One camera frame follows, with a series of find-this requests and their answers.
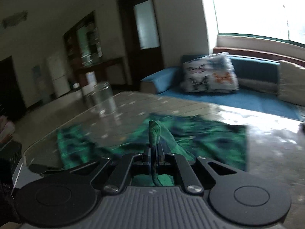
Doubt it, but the green navy plaid shirt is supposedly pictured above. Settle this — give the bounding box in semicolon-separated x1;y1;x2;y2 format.
56;113;248;189

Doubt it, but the clear glass jar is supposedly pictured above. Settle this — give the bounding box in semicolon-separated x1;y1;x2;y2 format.
81;81;117;117

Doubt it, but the butterfly print pillow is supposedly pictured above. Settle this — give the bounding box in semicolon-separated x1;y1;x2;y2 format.
181;52;239;93

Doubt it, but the blue sofa bench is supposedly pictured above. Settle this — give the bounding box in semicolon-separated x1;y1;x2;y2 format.
141;52;304;120

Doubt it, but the dark wooden cabinet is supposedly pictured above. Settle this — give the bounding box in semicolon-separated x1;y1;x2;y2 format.
63;12;128;88

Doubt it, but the white refrigerator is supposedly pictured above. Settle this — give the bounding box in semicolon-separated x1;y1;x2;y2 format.
47;51;70;98

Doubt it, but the dark wooden door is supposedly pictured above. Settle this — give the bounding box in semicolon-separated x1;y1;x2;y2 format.
117;0;164;90

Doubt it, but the beige plain pillow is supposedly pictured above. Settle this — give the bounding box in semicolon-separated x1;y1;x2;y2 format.
278;60;305;106

